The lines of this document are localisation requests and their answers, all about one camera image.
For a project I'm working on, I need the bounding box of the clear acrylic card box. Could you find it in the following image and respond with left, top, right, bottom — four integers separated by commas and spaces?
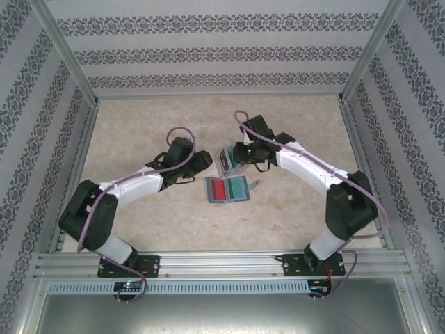
216, 145, 250, 179

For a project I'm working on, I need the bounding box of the blue card holder wallet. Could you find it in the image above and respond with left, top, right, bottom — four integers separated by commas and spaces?
204, 175, 261, 205

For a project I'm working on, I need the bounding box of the red credit card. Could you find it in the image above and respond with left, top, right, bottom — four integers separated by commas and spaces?
209, 178, 229, 202

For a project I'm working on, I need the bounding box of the teal credit card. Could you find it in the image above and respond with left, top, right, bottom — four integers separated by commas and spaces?
226, 146, 241, 168
227, 177, 249, 202

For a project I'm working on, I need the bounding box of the left controller circuit board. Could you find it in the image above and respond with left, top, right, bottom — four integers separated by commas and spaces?
113, 280, 144, 294

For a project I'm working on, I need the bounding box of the controller circuit board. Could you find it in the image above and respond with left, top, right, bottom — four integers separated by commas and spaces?
308, 277, 333, 297
113, 280, 144, 294

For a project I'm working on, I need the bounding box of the right controller circuit board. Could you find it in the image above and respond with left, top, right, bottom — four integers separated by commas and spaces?
308, 277, 333, 297

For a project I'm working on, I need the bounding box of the grey sheet metal panel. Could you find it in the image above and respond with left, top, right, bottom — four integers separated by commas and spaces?
19, 274, 428, 334

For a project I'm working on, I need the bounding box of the aluminium back rail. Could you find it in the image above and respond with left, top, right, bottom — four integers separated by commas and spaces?
94, 90, 345, 102

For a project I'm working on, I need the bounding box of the aluminium right side rail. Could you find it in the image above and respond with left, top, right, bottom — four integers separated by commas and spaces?
337, 97, 396, 251

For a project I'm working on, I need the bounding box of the aluminium mounting rail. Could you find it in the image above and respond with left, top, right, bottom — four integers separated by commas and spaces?
33, 250, 414, 280

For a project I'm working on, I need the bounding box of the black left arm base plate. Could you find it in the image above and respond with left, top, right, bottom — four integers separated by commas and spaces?
97, 255, 161, 279

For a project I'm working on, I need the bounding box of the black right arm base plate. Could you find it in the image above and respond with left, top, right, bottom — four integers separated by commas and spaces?
280, 253, 347, 278

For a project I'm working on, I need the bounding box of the slotted grey cable duct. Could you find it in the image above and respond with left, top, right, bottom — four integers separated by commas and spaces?
47, 280, 311, 295

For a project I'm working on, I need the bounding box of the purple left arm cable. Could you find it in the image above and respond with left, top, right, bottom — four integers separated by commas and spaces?
76, 126, 198, 304

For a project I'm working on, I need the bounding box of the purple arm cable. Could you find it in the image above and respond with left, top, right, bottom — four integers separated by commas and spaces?
76, 126, 198, 304
233, 110, 392, 300

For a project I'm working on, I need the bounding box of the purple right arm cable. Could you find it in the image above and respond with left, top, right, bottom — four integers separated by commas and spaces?
233, 110, 392, 300

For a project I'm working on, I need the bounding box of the aluminium left frame post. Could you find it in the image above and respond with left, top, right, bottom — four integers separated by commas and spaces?
29, 0, 102, 107

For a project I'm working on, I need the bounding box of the aluminium frame post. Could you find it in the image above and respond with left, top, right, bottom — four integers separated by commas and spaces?
29, 0, 102, 107
342, 0, 407, 104

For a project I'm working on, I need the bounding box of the aluminium right frame post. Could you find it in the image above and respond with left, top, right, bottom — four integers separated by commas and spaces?
342, 0, 407, 104

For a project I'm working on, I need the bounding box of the aluminium left side rail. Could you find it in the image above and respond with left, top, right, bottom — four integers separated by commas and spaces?
48, 99, 101, 253

